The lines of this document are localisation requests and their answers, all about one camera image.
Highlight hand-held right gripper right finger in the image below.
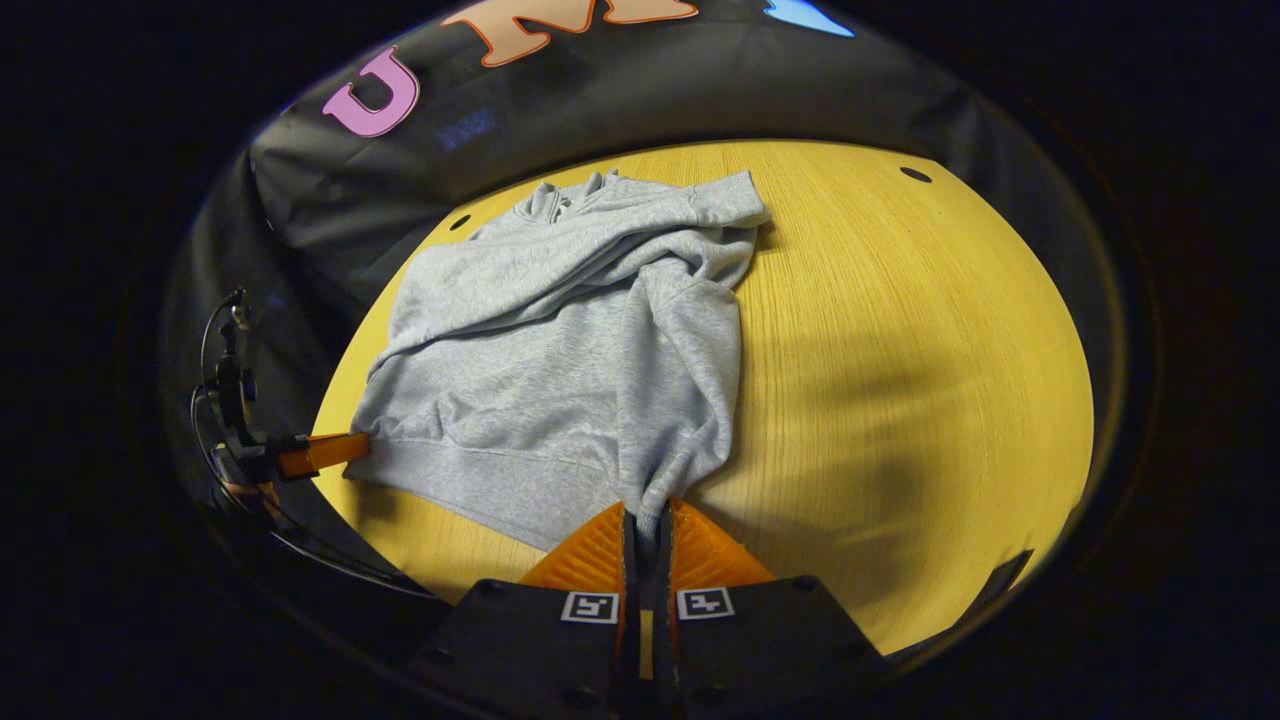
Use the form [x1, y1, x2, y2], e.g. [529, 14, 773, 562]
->
[655, 497, 891, 720]

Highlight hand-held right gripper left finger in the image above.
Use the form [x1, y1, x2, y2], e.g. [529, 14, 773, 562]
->
[410, 500, 641, 720]

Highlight grey sweatshirt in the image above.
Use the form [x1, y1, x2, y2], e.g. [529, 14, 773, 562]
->
[345, 168, 773, 556]

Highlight black stand with clamp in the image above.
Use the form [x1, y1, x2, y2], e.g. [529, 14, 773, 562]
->
[203, 288, 261, 451]

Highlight black backdrop cloth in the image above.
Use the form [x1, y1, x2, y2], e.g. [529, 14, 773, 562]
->
[160, 0, 1131, 601]

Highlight black cable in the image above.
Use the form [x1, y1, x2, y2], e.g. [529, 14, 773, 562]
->
[190, 385, 446, 601]

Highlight dark table edge bracket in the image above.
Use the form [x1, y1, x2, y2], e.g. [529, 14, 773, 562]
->
[960, 548, 1035, 621]

